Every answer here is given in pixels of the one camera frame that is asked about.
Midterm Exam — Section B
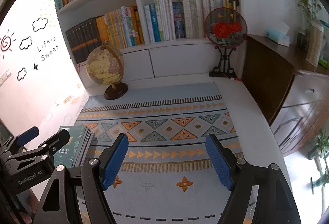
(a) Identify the stack of books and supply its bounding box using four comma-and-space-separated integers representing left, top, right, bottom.
54, 124, 94, 168

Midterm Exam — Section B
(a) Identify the left hand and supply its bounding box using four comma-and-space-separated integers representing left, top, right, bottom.
18, 189, 39, 223

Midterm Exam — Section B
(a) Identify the yellow globe wooden base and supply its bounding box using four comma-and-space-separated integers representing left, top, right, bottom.
86, 44, 128, 100

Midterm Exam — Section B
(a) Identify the patterned blue orange table mat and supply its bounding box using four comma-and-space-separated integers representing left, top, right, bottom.
76, 82, 247, 223

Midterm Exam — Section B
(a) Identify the brown wooden cabinet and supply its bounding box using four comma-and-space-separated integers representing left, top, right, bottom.
241, 35, 328, 156

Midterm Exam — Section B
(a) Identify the white bookshelf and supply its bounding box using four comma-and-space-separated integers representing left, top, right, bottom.
55, 0, 242, 91

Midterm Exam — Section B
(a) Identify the blue tissue box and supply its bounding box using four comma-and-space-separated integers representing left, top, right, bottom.
265, 22, 290, 47

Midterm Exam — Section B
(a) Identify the red flower round fan ornament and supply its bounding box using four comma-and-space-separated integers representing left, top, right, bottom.
204, 7, 247, 79

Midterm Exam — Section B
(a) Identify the green potted plant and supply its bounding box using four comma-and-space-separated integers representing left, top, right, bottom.
297, 0, 324, 67

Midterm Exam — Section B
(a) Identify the white wall switch panel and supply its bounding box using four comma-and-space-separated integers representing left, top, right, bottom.
0, 70, 11, 86

